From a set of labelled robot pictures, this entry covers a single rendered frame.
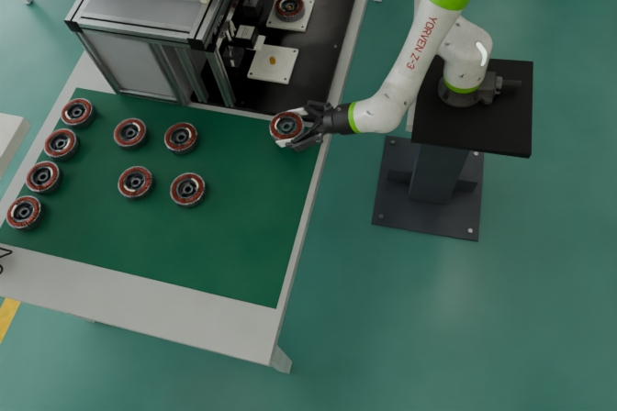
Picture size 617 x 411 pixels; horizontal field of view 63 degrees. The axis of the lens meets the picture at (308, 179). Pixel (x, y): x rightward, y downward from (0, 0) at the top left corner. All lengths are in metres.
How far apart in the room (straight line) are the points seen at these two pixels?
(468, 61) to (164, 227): 1.05
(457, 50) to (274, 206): 0.72
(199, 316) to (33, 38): 2.41
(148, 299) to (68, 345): 0.98
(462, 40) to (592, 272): 1.29
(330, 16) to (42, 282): 1.33
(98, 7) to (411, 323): 1.66
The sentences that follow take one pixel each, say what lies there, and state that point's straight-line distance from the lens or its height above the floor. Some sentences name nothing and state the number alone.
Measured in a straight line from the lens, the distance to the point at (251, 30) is 1.75.
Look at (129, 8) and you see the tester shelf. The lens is 1.65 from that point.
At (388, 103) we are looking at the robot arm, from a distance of 1.38.
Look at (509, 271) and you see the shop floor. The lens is 2.36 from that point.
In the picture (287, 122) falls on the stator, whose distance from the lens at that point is 1.64.
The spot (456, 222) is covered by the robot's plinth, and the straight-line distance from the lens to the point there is 2.37.
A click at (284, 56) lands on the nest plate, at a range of 1.84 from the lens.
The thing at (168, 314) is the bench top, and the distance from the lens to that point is 1.54.
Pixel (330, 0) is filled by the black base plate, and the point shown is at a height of 0.77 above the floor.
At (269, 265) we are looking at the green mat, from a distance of 1.50.
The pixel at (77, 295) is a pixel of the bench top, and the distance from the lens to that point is 1.67.
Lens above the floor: 2.17
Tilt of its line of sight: 63 degrees down
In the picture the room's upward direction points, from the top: 10 degrees counter-clockwise
